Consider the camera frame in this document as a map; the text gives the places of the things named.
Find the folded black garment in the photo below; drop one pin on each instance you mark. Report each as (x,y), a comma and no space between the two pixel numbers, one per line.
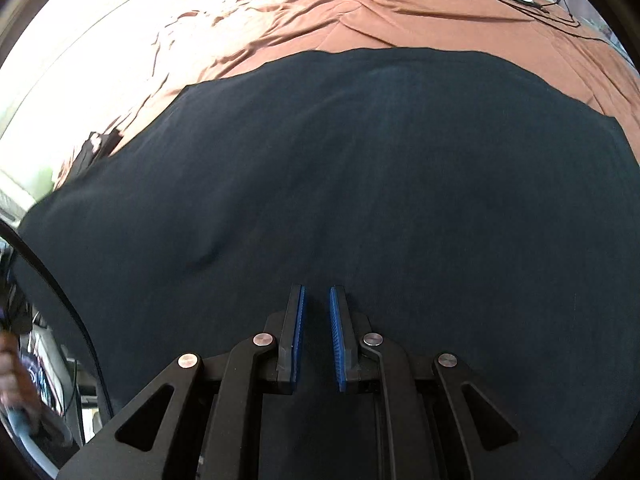
(92,152)

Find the black bear print t-shirt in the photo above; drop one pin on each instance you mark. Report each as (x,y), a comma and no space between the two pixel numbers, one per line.
(375,185)

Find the light green cloth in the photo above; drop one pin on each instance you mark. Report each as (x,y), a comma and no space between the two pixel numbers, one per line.
(40,180)

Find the cream bed sheet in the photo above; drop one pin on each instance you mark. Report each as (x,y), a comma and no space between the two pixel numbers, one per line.
(165,47)

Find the brown blanket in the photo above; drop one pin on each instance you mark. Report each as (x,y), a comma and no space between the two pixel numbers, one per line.
(400,15)

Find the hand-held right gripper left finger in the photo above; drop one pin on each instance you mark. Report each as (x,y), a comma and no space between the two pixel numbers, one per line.
(298,340)

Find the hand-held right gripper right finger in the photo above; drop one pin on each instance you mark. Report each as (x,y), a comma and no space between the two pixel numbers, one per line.
(337,345)

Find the person's left hand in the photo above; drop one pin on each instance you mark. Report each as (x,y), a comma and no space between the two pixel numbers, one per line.
(12,365)

